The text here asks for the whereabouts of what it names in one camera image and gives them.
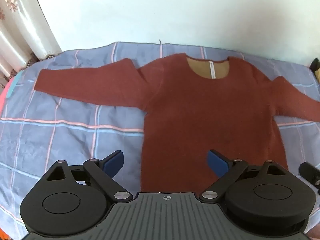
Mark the dark red long-sleeve sweater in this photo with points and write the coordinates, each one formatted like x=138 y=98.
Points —
x=200 y=120

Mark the white floral curtain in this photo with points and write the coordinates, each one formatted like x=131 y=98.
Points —
x=22 y=25

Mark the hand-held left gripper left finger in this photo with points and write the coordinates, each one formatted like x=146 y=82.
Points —
x=113 y=164

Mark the pink mattress edge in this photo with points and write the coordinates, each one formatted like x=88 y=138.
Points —
x=7 y=92

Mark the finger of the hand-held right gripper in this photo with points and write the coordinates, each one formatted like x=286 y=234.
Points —
x=311 y=173

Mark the blue plaid bed sheet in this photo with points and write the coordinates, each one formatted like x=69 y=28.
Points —
x=62 y=135

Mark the black object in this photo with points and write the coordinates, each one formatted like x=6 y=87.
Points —
x=315 y=64

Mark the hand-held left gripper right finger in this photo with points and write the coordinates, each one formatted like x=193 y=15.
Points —
x=217 y=165

